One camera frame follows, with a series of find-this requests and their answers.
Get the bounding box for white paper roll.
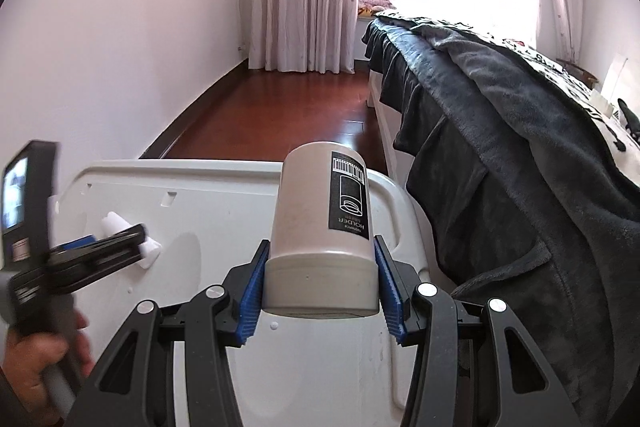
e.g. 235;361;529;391
98;210;164;271

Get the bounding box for beige cylindrical canister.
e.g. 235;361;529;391
262;142;380;319

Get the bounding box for left hand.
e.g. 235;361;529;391
0;308;97;427

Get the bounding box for white plastic storage box lid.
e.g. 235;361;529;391
54;160;413;426

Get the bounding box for dark grey blanket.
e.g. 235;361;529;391
363;22;639;426

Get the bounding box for bed with patterned sheet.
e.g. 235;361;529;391
370;10;639;186

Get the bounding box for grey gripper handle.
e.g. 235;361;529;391
1;270;86;426

